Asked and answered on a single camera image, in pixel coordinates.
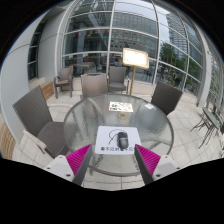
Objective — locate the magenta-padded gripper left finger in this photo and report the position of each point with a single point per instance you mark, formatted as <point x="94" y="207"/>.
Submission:
<point x="77" y="160"/>

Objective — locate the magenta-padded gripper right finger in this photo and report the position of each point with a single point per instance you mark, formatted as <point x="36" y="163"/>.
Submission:
<point x="149" y="160"/>

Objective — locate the black computer mouse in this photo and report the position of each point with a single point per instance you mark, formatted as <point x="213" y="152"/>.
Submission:
<point x="122" y="140"/>

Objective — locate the white mouse pad with drawing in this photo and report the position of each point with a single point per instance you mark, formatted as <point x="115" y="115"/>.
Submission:
<point x="105" y="140"/>

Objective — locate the tan tape roll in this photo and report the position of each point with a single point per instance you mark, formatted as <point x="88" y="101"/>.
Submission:
<point x="119" y="116"/>

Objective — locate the colourful printed menu sheet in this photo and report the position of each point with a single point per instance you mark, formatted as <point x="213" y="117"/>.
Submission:
<point x="120" y="106"/>

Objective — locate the grey wicker armchair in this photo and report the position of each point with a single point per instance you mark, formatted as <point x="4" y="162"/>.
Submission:
<point x="166" y="96"/>
<point x="94" y="85"/>
<point x="117" y="75"/>
<point x="31" y="106"/>
<point x="65" y="75"/>

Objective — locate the green metal folding furniture set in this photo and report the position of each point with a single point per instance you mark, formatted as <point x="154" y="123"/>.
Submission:
<point x="211" y="118"/>

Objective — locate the gold menu display stand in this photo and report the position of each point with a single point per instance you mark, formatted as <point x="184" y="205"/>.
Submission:
<point x="135" y="58"/>

